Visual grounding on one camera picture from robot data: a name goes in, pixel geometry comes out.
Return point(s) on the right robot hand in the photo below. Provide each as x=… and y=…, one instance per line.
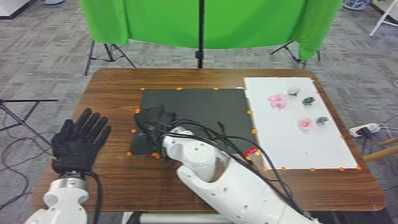
x=152, y=117

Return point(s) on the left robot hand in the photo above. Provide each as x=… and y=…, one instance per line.
x=79, y=143

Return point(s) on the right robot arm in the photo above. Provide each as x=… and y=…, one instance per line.
x=227, y=181

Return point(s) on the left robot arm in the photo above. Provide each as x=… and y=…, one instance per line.
x=63, y=200

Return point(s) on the dark mat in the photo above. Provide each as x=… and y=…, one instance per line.
x=204, y=106

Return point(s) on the black folding stand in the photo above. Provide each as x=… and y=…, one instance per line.
x=19, y=113

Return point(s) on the black tripod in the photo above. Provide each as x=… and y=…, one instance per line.
x=293, y=53
x=106, y=53

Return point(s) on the pink flower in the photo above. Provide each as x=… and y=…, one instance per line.
x=303, y=124
x=277, y=105
x=275, y=97

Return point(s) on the black stand pole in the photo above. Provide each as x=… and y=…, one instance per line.
x=199, y=40

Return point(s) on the white flower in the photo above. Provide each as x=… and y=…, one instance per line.
x=293, y=90

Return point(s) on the white sheet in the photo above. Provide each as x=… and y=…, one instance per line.
x=294, y=146

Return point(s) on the green sprig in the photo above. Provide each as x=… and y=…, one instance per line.
x=321, y=120
x=307, y=100

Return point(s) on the pale grey bar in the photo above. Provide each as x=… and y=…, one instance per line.
x=177, y=218

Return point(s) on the white power strip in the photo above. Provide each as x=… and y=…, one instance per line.
x=362, y=129

